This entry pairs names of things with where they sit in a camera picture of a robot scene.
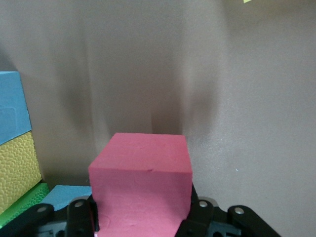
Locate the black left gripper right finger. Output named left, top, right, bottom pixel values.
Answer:
left=174, top=185, right=282, bottom=237

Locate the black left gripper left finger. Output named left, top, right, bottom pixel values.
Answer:
left=0, top=196, right=101, bottom=237

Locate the green foam cube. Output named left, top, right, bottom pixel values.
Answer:
left=0, top=182, right=50, bottom=232

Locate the blue foam cube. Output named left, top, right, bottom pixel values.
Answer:
left=39, top=185, right=93, bottom=212
left=0, top=71, right=33, bottom=146

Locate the red foam cube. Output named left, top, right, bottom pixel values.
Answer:
left=88, top=132, right=193, bottom=237

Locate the brown table cover sheet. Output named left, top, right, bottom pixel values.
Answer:
left=0, top=0, right=316, bottom=237

